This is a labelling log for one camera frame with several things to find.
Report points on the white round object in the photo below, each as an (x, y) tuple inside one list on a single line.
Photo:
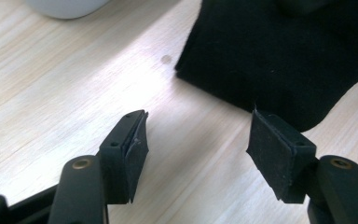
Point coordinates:
[(65, 7)]

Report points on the black sock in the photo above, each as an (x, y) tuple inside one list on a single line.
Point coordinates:
[(261, 56)]

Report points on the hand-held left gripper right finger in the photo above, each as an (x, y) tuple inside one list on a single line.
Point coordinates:
[(279, 155)]

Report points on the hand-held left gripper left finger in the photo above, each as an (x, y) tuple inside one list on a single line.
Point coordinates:
[(121, 165)]

